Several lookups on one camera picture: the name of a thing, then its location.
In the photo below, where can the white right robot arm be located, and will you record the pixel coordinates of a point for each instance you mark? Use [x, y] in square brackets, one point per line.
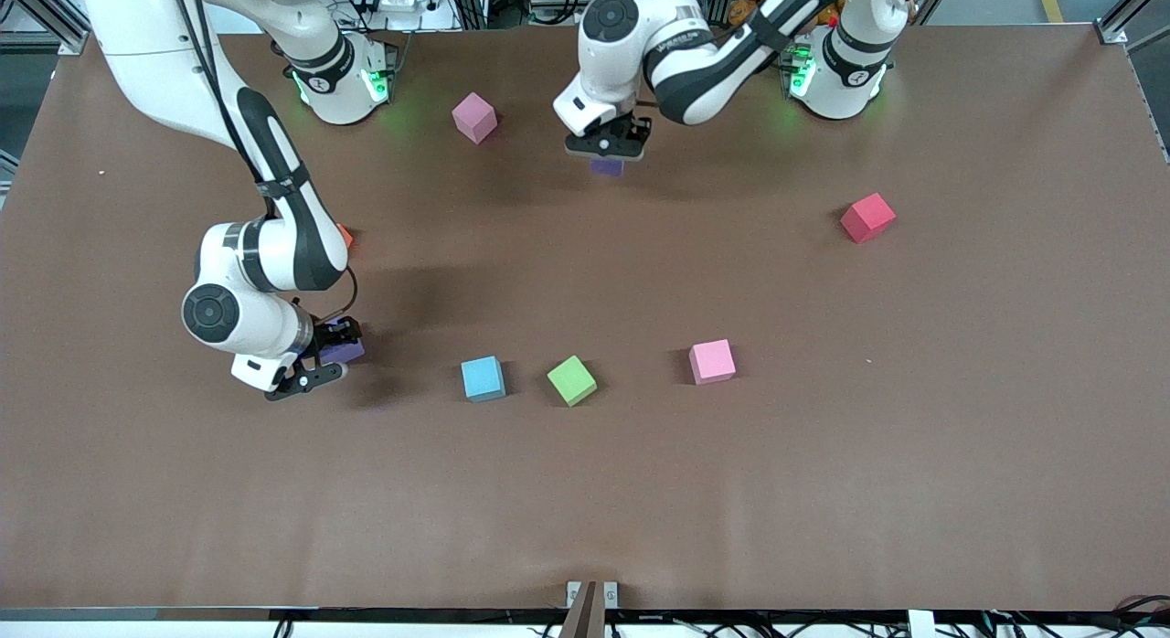
[137, 53]

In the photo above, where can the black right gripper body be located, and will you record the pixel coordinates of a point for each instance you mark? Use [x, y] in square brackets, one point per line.
[326, 334]

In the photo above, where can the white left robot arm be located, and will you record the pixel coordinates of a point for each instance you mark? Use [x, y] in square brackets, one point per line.
[631, 71]

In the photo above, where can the mauve foam block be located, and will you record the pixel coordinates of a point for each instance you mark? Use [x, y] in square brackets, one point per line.
[474, 117]

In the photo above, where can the red foam block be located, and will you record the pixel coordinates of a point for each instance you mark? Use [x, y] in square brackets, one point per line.
[868, 219]

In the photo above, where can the violet foam block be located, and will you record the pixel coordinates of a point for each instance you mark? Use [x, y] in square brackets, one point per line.
[345, 352]

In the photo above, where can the light blue foam block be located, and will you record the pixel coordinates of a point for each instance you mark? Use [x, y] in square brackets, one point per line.
[483, 379]

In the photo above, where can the brown table mat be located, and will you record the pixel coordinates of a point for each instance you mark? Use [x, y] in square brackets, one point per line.
[640, 492]

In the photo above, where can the dark purple foam block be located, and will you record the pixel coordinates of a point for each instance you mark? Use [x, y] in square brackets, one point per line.
[607, 168]

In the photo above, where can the orange foam block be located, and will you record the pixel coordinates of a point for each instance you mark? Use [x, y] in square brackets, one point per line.
[345, 238]

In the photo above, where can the aluminium frame post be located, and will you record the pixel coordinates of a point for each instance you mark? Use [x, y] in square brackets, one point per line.
[1129, 16]
[55, 16]

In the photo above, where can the green foam block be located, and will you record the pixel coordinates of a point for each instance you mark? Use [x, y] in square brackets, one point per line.
[571, 380]

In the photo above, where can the brown camera mount post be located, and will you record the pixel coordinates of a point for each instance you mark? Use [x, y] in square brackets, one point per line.
[585, 620]

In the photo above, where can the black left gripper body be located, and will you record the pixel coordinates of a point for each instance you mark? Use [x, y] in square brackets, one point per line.
[629, 126]

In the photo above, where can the pink foam block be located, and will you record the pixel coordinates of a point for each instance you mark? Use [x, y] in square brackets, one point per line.
[712, 362]

